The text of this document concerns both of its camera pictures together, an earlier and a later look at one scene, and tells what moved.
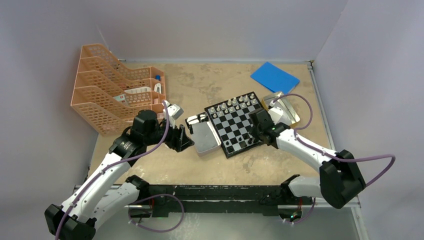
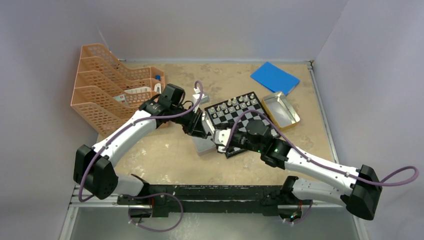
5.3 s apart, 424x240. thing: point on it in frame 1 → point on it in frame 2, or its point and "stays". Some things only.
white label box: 138,90 stays
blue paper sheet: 275,78 stays
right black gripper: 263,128 → 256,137
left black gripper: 178,140 → 194,126
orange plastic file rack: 107,96 stays
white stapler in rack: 157,85 stays
